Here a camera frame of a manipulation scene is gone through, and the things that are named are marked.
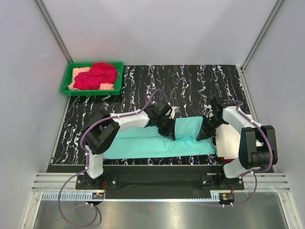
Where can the aluminium frame rail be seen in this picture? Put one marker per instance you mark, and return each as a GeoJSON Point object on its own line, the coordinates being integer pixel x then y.
{"type": "Point", "coordinates": [265, 182]}

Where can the black marble pattern mat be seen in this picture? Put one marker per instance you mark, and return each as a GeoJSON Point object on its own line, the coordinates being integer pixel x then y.
{"type": "Point", "coordinates": [189, 87]}

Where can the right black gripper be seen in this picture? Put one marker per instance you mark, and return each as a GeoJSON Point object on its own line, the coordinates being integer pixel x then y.
{"type": "Point", "coordinates": [204, 132]}

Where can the teal t-shirt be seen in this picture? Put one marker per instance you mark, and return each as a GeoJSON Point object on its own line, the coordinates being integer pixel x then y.
{"type": "Point", "coordinates": [148, 143]}

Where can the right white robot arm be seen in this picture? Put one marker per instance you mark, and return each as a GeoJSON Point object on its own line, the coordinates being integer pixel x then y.
{"type": "Point", "coordinates": [257, 150]}

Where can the red t-shirt in bin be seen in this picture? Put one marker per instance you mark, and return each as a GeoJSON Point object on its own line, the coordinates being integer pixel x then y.
{"type": "Point", "coordinates": [95, 76]}

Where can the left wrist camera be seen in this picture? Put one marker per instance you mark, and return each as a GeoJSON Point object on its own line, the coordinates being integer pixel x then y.
{"type": "Point", "coordinates": [162, 109]}

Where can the green plastic bin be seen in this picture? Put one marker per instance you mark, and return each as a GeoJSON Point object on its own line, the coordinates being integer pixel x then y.
{"type": "Point", "coordinates": [67, 79]}

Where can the folded red t-shirt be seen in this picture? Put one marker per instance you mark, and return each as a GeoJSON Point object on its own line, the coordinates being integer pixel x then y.
{"type": "Point", "coordinates": [227, 159]}

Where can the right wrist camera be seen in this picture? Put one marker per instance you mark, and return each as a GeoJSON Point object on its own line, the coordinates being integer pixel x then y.
{"type": "Point", "coordinates": [218, 105]}

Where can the peach t-shirt in bin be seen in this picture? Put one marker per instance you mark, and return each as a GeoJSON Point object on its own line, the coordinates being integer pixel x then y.
{"type": "Point", "coordinates": [76, 71]}

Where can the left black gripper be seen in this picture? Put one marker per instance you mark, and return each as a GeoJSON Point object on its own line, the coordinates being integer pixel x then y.
{"type": "Point", "coordinates": [169, 132]}

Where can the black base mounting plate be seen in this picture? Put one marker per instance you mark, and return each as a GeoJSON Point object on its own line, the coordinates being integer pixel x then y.
{"type": "Point", "coordinates": [206, 177]}

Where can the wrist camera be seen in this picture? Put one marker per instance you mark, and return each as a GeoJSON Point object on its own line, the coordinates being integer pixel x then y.
{"type": "Point", "coordinates": [218, 105]}
{"type": "Point", "coordinates": [162, 109]}

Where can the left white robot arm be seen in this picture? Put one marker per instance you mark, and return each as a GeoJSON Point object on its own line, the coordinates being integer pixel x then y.
{"type": "Point", "coordinates": [101, 131]}

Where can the folded white t-shirt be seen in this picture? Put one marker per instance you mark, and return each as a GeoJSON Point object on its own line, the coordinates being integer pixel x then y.
{"type": "Point", "coordinates": [227, 141]}

